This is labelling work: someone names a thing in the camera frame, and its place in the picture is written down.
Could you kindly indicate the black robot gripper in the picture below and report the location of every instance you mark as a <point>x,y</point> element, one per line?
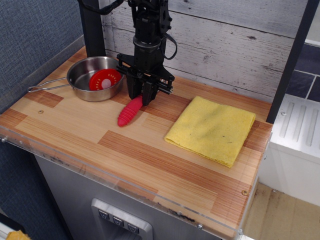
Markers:
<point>147,62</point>

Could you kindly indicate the red handled metal fork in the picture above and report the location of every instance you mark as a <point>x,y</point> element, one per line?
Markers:
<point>130,111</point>

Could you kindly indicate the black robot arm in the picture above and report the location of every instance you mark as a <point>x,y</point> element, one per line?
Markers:
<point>151,20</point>

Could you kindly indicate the red perforated plastic disc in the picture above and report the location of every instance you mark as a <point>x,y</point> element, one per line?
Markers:
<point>104,79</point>

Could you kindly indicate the yellow folded cloth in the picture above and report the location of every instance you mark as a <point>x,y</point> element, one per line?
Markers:
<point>212,130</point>

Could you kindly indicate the silver toy fridge cabinet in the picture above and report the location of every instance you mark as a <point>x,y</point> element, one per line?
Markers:
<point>137,203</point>

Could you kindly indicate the grey dispenser button panel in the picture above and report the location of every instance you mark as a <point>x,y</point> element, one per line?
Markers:
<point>117,224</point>

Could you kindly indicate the white ribbed appliance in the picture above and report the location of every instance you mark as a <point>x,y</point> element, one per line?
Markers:
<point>292,159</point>

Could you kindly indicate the yellow object at corner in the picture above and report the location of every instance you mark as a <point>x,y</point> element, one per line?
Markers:
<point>17,235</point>

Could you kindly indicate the steel pan with handle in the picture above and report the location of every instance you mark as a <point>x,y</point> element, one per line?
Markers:
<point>78,77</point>

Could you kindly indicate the black left frame post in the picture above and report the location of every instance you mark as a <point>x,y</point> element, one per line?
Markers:
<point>92,32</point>

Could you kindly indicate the black frame post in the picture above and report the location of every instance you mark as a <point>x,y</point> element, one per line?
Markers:
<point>299,41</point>
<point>92,32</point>

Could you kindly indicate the black right frame post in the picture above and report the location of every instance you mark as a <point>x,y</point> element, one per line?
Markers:
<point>299,41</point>

